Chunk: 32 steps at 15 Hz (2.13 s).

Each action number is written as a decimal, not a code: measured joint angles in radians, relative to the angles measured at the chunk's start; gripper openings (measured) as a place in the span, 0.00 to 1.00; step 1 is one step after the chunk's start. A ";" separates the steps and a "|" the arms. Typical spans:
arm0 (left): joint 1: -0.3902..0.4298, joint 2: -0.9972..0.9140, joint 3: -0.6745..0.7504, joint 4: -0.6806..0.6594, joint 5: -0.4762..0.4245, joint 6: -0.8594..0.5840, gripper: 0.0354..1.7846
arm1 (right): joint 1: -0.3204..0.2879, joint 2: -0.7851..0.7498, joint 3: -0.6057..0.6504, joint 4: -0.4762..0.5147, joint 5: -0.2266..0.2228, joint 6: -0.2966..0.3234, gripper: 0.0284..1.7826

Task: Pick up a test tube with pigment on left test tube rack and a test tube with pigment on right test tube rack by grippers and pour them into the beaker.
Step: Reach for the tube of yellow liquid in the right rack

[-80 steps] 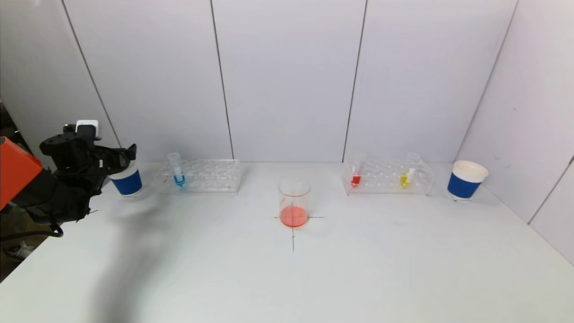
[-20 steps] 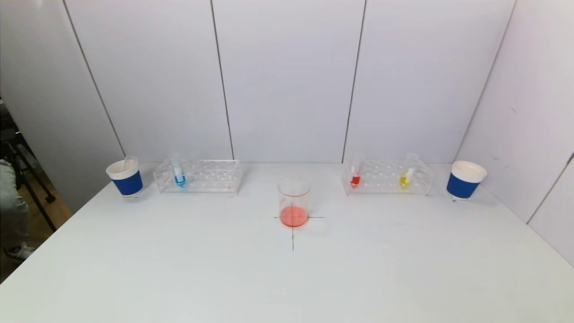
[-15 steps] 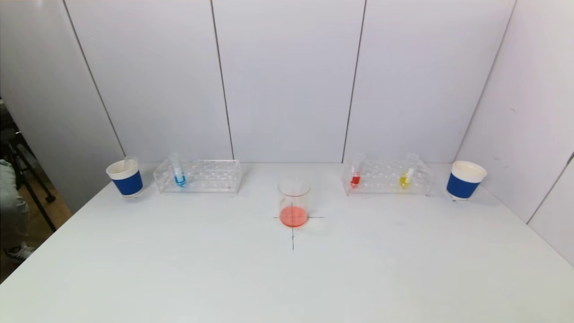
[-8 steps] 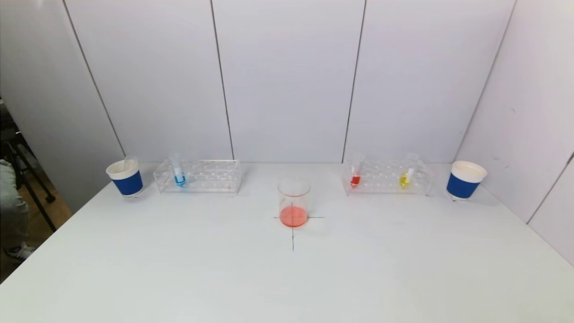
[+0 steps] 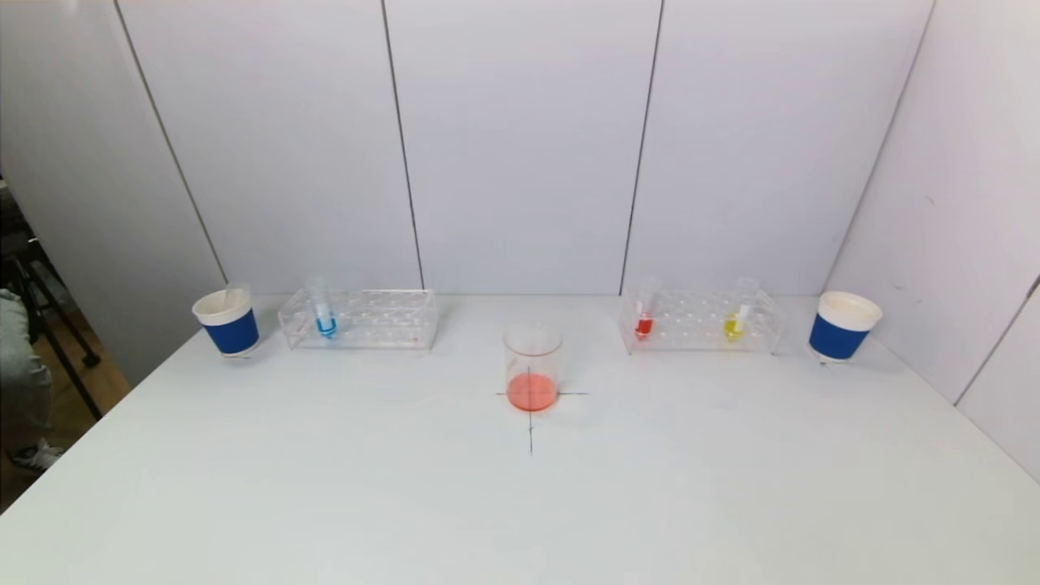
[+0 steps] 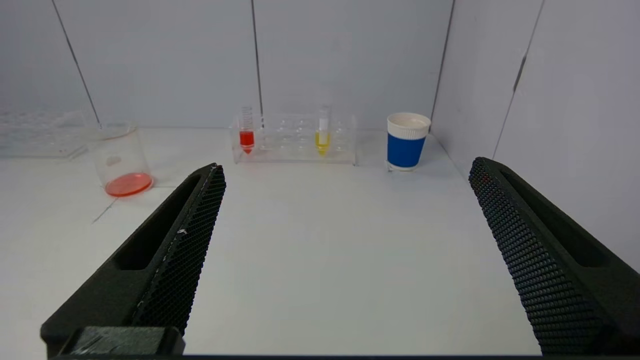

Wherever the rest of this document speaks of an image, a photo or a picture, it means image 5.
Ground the test tube with red liquid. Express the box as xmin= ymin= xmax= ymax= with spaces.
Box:
xmin=634 ymin=276 xmax=663 ymax=341

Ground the test tube with yellow liquid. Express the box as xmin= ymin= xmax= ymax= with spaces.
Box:
xmin=723 ymin=276 xmax=761 ymax=343

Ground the black and white shoe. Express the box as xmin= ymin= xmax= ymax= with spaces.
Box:
xmin=8 ymin=440 xmax=64 ymax=476

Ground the white paper cup blue band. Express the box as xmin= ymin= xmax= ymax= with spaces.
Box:
xmin=808 ymin=291 xmax=884 ymax=364
xmin=192 ymin=288 xmax=261 ymax=358

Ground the clear acrylic test tube rack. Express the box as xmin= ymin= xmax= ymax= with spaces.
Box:
xmin=277 ymin=288 xmax=440 ymax=352
xmin=617 ymin=288 xmax=787 ymax=356

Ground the clear glass beaker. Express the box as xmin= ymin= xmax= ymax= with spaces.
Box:
xmin=503 ymin=321 xmax=564 ymax=413

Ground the black metal stand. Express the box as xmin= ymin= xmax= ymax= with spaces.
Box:
xmin=0 ymin=183 xmax=104 ymax=422

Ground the test tube with blue liquid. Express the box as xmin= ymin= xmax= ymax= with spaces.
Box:
xmin=307 ymin=276 xmax=339 ymax=340

